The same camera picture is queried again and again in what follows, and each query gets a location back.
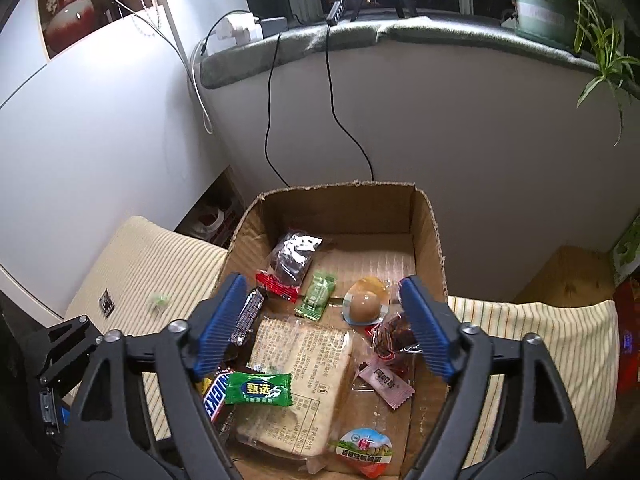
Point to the brown chocolate bar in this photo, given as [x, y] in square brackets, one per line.
[217, 399]
[250, 317]

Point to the egg cup with printed lid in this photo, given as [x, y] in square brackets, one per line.
[364, 452]

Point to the pale green snack packet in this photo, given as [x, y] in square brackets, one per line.
[316, 296]

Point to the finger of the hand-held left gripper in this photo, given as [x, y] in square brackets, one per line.
[65, 345]

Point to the wrapped sliced bread packet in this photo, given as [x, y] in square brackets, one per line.
[300, 360]

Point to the black usb hub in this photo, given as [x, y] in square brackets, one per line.
[334, 12]

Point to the clear packet with dark cake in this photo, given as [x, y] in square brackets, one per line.
[290, 262]

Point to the pink sachet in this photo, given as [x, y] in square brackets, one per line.
[385, 384]

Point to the potted spider plant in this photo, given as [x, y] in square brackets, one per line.
[545, 10]

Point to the brown cardboard box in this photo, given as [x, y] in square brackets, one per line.
[340, 215]

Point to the red package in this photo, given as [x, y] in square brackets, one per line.
[629, 340]

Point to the grey power adapter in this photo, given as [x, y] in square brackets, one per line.
[273, 25]

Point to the grey windowsill mat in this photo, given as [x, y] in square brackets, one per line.
[450, 35]

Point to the small dark square packet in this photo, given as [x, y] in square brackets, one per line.
[106, 302]

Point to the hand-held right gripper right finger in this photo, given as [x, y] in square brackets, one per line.
[427, 332]

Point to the white power adapter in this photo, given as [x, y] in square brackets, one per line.
[240, 28]

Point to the red clear snack packet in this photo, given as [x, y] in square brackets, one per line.
[392, 337]

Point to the red and white bag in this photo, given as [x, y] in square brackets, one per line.
[215, 219]

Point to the cream ribbed cushion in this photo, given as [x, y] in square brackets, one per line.
[150, 255]

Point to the red and white jar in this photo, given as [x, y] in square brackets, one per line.
[65, 12]

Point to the small light green candy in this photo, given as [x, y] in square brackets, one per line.
[159, 302]

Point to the bright green snack packet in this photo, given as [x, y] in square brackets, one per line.
[257, 390]

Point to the clear packet with braised egg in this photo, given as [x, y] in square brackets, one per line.
[364, 305]

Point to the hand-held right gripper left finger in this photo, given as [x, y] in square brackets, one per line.
[220, 330]

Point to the green and white package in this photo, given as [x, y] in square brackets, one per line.
[627, 255]

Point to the yellow snack packet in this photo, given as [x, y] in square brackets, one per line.
[203, 385]

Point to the yellow striped bed sheet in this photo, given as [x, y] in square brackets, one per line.
[565, 360]

